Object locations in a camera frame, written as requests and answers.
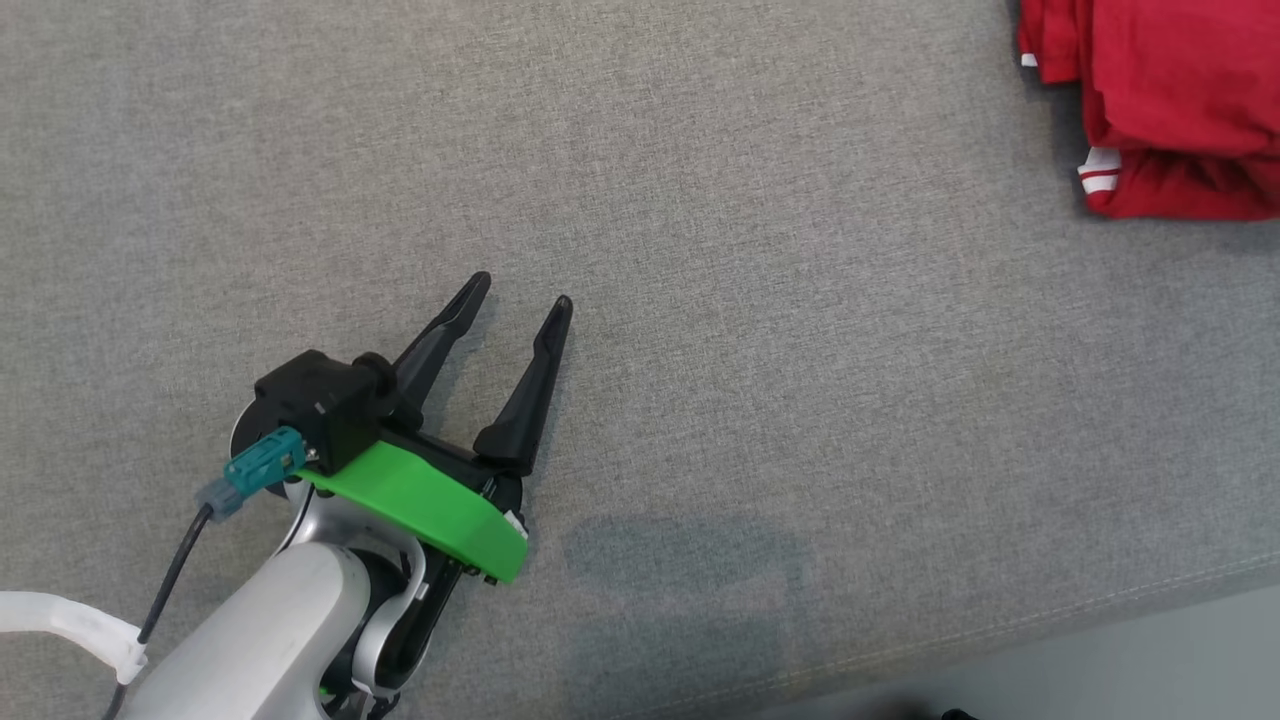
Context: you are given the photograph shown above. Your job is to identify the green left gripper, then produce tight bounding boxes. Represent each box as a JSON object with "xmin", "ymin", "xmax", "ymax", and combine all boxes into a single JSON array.
[{"xmin": 300, "ymin": 271, "xmax": 575, "ymax": 586}]

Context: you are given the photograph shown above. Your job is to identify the red Bulls 23 shorts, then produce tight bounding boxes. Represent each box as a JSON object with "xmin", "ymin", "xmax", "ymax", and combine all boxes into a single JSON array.
[{"xmin": 1016, "ymin": 0, "xmax": 1280, "ymax": 163}]

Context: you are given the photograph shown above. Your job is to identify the black cable with teal plug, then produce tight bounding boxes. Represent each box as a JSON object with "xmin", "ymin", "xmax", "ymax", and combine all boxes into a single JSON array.
[{"xmin": 100, "ymin": 425, "xmax": 310, "ymax": 720}]

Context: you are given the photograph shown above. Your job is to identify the white plastic cable guide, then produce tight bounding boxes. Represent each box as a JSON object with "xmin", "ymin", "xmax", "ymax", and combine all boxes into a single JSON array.
[{"xmin": 0, "ymin": 591, "xmax": 150, "ymax": 687}]

